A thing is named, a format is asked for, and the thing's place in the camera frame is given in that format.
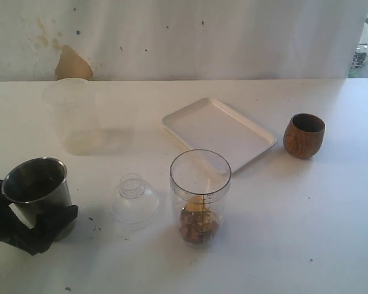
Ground clear plastic shaker body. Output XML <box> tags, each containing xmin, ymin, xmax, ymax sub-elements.
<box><xmin>169</xmin><ymin>149</ymin><xmax>231</xmax><ymax>248</ymax></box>

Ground translucent plastic measuring cup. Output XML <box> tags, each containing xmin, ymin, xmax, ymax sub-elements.
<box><xmin>42</xmin><ymin>78</ymin><xmax>103</xmax><ymax>156</ymax></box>

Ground stainless steel cup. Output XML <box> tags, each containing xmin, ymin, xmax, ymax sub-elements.
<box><xmin>1</xmin><ymin>157</ymin><xmax>72</xmax><ymax>225</ymax></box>

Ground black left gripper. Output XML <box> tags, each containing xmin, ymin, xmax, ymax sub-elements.
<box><xmin>0</xmin><ymin>180</ymin><xmax>79</xmax><ymax>255</ymax></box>

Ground tan wooden pieces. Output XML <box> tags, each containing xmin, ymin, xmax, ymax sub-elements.
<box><xmin>179</xmin><ymin>195</ymin><xmax>220</xmax><ymax>245</ymax></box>

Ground white rectangular tray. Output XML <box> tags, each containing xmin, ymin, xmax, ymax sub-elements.
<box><xmin>161</xmin><ymin>97</ymin><xmax>277</xmax><ymax>175</ymax></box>

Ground brown wooden cup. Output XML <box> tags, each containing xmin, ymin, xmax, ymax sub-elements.
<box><xmin>283</xmin><ymin>113</ymin><xmax>325</xmax><ymax>159</ymax></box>

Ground clear dome shaker lid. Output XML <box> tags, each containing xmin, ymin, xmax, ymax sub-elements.
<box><xmin>109</xmin><ymin>173</ymin><xmax>159</xmax><ymax>231</ymax></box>

